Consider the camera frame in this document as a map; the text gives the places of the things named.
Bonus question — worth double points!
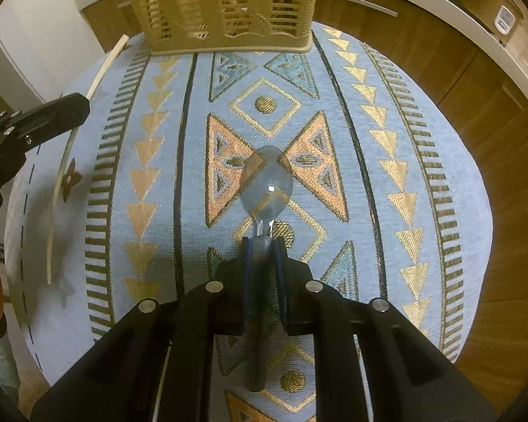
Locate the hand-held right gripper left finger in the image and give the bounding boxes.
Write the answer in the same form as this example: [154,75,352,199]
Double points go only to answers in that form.
[31,236,252,422]

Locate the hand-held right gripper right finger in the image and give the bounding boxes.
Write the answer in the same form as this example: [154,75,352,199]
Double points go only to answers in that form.
[274,236,496,422]

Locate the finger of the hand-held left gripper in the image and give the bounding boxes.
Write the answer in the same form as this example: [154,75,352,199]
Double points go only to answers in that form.
[0,92,91,185]

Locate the wooden chopstick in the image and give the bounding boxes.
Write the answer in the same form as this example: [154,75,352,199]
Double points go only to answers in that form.
[47,34,130,284]

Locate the clear plastic spoon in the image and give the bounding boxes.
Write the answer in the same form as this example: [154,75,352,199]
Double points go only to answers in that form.
[241,145,295,393]

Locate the beige plastic utensil basket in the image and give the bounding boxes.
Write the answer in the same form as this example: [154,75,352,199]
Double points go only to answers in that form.
[114,0,322,56]

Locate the blue patterned tablecloth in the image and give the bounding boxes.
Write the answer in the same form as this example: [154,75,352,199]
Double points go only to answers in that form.
[2,24,489,422]

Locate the wooden kitchen cabinet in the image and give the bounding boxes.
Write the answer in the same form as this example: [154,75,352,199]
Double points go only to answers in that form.
[81,0,528,405]

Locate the white countertop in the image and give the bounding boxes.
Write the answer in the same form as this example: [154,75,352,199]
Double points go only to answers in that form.
[321,0,528,108]

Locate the long silver cabinet handle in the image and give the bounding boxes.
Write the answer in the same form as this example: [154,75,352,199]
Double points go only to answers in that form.
[325,0,399,18]

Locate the short silver cabinet handle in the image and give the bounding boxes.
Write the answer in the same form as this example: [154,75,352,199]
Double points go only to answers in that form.
[501,84,526,111]

